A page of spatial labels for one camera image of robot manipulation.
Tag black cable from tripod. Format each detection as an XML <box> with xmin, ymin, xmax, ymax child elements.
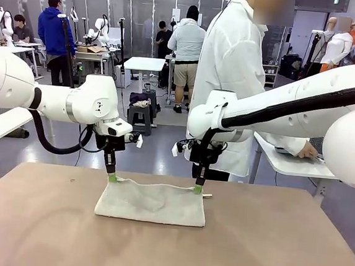
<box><xmin>74</xmin><ymin>124</ymin><xmax>84</xmax><ymax>167</ymax></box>

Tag right wrist camera with tag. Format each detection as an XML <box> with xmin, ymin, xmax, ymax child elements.
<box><xmin>170</xmin><ymin>138</ymin><xmax>196</xmax><ymax>159</ymax></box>

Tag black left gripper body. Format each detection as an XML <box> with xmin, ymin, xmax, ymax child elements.
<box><xmin>94</xmin><ymin>131</ymin><xmax>128</xmax><ymax>164</ymax></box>

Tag white metal frame desk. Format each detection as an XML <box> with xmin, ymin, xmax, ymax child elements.
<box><xmin>72</xmin><ymin>49</ymin><xmax>113</xmax><ymax>81</ymax></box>

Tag person's right forearm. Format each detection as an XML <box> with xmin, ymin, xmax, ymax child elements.
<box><xmin>253</xmin><ymin>132</ymin><xmax>307</xmax><ymax>158</ymax></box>

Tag dark and beige clothes pile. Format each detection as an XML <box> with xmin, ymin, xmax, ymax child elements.
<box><xmin>128</xmin><ymin>91</ymin><xmax>151</xmax><ymax>109</ymax></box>

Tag long white workbench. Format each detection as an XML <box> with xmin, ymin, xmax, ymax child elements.
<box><xmin>2</xmin><ymin>40</ymin><xmax>43</xmax><ymax>80</ymax></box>

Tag wooden shoe shelf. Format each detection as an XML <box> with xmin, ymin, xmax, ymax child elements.
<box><xmin>260</xmin><ymin>63</ymin><xmax>279</xmax><ymax>88</ymax></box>

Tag cream white towel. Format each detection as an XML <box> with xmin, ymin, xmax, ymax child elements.
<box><xmin>94</xmin><ymin>175</ymin><xmax>213</xmax><ymax>228</ymax></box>

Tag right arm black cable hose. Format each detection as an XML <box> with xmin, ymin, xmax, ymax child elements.
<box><xmin>197</xmin><ymin>68</ymin><xmax>355</xmax><ymax>187</ymax></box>

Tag left wrist camera with tag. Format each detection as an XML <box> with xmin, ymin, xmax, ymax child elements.
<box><xmin>122</xmin><ymin>130</ymin><xmax>144</xmax><ymax>150</ymax></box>

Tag grey plastic step stool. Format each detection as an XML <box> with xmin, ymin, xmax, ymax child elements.
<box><xmin>126</xmin><ymin>103</ymin><xmax>155</xmax><ymax>138</ymax></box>

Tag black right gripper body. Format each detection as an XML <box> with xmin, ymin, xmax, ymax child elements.
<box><xmin>188</xmin><ymin>139</ymin><xmax>224</xmax><ymax>175</ymax></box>

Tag person in white hoodie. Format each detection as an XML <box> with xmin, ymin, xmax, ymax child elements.
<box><xmin>160</xmin><ymin>2</ymin><xmax>209</xmax><ymax>115</ymax></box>

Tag small white desk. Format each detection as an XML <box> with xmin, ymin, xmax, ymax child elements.
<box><xmin>121</xmin><ymin>55</ymin><xmax>167</xmax><ymax>95</ymax></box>

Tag person in white shirt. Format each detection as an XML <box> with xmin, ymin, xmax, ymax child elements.
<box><xmin>182</xmin><ymin>0</ymin><xmax>333</xmax><ymax>190</ymax></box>

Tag person's right hand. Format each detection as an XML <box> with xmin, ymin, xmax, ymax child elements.
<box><xmin>298</xmin><ymin>143</ymin><xmax>321</xmax><ymax>160</ymax></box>

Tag wrist camera with tag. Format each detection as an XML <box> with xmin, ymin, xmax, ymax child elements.
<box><xmin>122</xmin><ymin>130</ymin><xmax>144</xmax><ymax>150</ymax></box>
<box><xmin>170</xmin><ymin>138</ymin><xmax>196</xmax><ymax>159</ymax></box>

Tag person in blue hoodie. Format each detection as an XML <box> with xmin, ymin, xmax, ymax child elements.
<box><xmin>32</xmin><ymin>0</ymin><xmax>82</xmax><ymax>88</ymax></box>

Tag dark green bundle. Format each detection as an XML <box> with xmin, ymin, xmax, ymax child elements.
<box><xmin>6</xmin><ymin>126</ymin><xmax>30</xmax><ymax>140</ymax></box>

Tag black tripod pole white head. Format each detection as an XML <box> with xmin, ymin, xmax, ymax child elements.
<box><xmin>50</xmin><ymin>12</ymin><xmax>82</xmax><ymax>89</ymax></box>

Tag slim person in black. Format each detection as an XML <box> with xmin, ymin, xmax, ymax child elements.
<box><xmin>154</xmin><ymin>20</ymin><xmax>175</xmax><ymax>60</ymax></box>

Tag mannequin white blouse orange trousers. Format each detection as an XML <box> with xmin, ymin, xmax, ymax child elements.
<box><xmin>318</xmin><ymin>14</ymin><xmax>355</xmax><ymax>76</ymax></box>

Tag person in dark grey tee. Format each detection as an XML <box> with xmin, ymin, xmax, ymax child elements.
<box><xmin>10</xmin><ymin>13</ymin><xmax>38</xmax><ymax>46</ymax></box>

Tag black suitcase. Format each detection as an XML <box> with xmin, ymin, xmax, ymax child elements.
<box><xmin>278</xmin><ymin>52</ymin><xmax>304</xmax><ymax>82</ymax></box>

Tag cardboard box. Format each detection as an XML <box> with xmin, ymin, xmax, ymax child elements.
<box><xmin>75</xmin><ymin>44</ymin><xmax>107</xmax><ymax>56</ymax></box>

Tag tall black stool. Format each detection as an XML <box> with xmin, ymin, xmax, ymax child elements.
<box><xmin>141</xmin><ymin>89</ymin><xmax>160</xmax><ymax>120</ymax></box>

